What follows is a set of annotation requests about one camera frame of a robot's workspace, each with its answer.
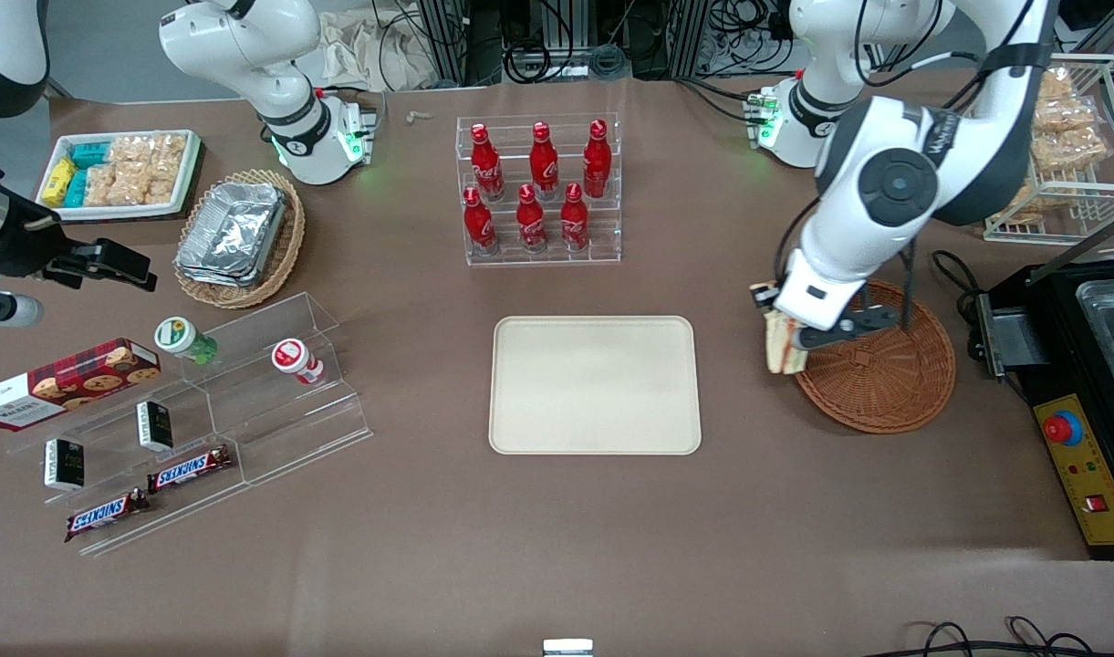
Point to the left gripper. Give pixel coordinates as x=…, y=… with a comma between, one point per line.
x=763, y=296

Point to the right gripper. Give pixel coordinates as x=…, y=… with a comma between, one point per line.
x=20, y=248

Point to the triangular sandwich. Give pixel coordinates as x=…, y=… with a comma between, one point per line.
x=785, y=345

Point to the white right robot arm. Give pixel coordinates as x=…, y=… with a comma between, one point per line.
x=274, y=82

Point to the round brown wicker basket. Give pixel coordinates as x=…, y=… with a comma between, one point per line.
x=885, y=383

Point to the white snack tray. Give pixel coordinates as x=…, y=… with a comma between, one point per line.
x=187, y=187

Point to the aluminium foil tray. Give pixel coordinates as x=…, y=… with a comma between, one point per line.
x=233, y=228
x=214, y=279

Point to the oval light wicker basket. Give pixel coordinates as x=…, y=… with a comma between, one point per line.
x=287, y=246

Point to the beige rectangular tray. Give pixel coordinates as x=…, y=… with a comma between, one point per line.
x=595, y=385

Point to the teal snack packet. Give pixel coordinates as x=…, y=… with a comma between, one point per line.
x=77, y=188
x=89, y=154

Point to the clear rice cracker bag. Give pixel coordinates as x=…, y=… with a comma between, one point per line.
x=130, y=184
x=164, y=181
x=100, y=184
x=150, y=149

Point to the yellow snack packet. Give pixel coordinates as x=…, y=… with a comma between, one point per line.
x=57, y=181

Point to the green capped drink bottle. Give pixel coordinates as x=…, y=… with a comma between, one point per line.
x=181, y=338

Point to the red tartan cookie box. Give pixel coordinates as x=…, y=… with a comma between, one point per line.
x=64, y=383

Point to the small black box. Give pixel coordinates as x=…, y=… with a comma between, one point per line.
x=155, y=426
x=64, y=464

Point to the black metal appliance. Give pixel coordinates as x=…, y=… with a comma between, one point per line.
x=1013, y=342

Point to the red capped drink bottle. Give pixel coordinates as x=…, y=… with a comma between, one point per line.
x=294, y=359

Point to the snickers chocolate bar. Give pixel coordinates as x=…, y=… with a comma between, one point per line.
x=105, y=515
x=190, y=469

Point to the fried snack bag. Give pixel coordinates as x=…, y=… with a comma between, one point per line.
x=1056, y=85
x=1066, y=114
x=1017, y=208
x=1072, y=149

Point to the clear acrylic stepped shelf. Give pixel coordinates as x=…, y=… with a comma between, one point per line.
x=283, y=429

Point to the red cola bottle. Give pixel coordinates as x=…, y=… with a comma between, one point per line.
x=545, y=162
x=486, y=166
x=530, y=222
x=478, y=226
x=574, y=219
x=597, y=160

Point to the clear acrylic bottle rack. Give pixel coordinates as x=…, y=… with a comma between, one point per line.
x=511, y=260

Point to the clear plastic container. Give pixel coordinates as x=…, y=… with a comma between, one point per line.
x=1113, y=319

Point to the yellow emergency stop box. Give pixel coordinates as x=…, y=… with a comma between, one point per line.
x=1090, y=484

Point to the beige crumpled cloth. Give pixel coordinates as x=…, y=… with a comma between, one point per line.
x=356, y=50

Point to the small beige scrap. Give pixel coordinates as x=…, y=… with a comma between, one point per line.
x=420, y=116

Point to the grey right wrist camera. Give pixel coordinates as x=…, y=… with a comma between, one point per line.
x=9, y=310

